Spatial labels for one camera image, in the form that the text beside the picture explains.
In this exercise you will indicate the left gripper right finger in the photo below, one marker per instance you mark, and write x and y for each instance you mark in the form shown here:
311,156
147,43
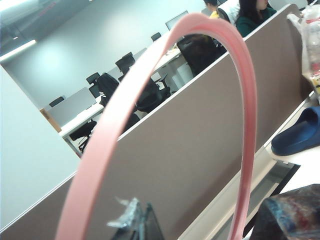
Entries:
152,227

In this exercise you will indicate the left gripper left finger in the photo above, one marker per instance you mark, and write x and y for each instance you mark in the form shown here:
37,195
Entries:
130,220

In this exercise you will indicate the black garbage bag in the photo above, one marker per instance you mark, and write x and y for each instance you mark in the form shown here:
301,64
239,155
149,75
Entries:
292,215

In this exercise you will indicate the clear plastic grocery bag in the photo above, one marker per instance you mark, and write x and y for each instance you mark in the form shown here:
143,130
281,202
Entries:
312,50

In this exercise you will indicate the black office chair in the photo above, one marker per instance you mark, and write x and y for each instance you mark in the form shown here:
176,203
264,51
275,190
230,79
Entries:
156,37
197,55
57,102
150,97
82,132
105,87
125,62

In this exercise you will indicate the brown desk partition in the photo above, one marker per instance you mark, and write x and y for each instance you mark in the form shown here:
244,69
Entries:
187,125

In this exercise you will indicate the white office desk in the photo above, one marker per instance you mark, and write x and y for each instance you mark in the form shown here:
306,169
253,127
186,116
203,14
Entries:
80,120

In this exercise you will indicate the grey desk divider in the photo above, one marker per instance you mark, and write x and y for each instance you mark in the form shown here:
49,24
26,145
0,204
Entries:
72,105

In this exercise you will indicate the blue rubber slipper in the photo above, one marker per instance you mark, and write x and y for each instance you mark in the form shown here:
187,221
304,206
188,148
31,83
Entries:
295,140

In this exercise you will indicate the long white ceiling light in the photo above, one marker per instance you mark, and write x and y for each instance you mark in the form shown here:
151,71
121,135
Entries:
17,50

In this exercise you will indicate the computer monitor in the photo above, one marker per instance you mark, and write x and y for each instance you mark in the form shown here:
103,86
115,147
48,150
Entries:
175,20

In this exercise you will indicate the person in yellow top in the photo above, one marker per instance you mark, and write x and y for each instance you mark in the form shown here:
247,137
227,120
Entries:
213,15

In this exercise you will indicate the person in green top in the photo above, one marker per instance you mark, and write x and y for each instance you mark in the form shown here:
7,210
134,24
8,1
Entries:
250,25

